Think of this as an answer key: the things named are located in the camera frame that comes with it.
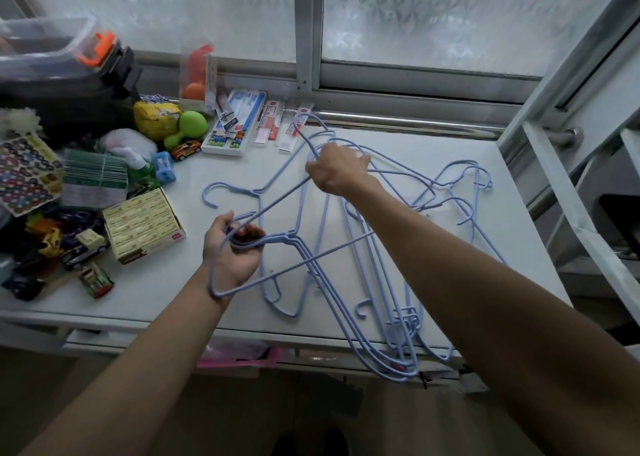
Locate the person's left hand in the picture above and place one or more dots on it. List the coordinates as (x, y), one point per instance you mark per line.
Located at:
(231, 263)

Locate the person's right hand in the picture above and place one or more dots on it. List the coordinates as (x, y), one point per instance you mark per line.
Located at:
(342, 173)

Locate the person's right thumb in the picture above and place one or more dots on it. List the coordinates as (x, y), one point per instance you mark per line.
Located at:
(315, 171)

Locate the person's left thumb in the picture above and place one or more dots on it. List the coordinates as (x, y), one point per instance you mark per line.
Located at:
(250, 232)

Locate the person's right forearm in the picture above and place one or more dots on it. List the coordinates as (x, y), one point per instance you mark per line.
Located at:
(500, 320)

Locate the person's left forearm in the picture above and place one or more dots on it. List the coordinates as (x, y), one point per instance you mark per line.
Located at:
(140, 370)

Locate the red and white packet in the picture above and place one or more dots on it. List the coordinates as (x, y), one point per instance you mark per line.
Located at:
(295, 128)
(269, 120)

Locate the white and blue stationery box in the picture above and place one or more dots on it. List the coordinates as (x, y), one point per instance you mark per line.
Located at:
(235, 123)

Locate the small orange toy car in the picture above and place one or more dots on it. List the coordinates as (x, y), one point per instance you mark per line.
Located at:
(186, 149)

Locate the box of yellow erasers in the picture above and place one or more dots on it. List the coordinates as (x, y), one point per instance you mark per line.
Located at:
(142, 223)

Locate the blue pencil sharpener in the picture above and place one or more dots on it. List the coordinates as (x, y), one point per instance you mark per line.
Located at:
(164, 166)

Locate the green toy dumbbell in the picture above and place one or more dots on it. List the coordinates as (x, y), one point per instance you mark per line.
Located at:
(190, 125)

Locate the green spray bottle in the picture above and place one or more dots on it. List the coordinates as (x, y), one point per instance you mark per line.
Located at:
(142, 173)

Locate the pink plastic bag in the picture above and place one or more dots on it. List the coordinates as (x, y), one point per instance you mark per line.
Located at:
(235, 356)

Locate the yellow cartoon plush pouch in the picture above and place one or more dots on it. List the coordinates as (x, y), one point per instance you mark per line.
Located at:
(156, 118)

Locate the pack of orange balls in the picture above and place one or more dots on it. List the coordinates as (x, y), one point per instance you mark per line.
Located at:
(196, 78)

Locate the white plastic bag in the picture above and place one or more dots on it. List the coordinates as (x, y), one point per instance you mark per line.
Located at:
(127, 143)

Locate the green and red toy car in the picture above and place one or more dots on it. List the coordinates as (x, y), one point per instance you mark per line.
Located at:
(96, 280)

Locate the white toy truck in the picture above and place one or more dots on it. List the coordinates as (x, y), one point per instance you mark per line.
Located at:
(87, 245)

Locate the stack of green cards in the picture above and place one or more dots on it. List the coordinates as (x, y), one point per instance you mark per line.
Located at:
(95, 178)

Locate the pile of blue hangers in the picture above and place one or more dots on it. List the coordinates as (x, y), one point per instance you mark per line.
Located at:
(395, 320)

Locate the frosted window pane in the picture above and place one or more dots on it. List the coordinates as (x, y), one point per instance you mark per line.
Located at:
(450, 15)
(165, 5)

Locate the heap of toy vehicles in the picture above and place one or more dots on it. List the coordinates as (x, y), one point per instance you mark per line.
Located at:
(30, 260)

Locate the black tool case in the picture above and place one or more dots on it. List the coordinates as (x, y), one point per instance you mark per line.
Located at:
(65, 105)

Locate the colourful sticker sheet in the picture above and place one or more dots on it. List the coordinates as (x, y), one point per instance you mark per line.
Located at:
(27, 175)

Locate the white plastic flower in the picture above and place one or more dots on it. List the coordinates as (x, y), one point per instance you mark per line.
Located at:
(17, 120)

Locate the clear plastic storage box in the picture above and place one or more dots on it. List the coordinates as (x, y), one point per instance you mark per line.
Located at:
(40, 45)

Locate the grey metal window frame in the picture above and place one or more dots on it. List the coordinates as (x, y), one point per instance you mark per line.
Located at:
(307, 35)

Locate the white metal frame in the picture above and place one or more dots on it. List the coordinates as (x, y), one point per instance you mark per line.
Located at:
(575, 145)

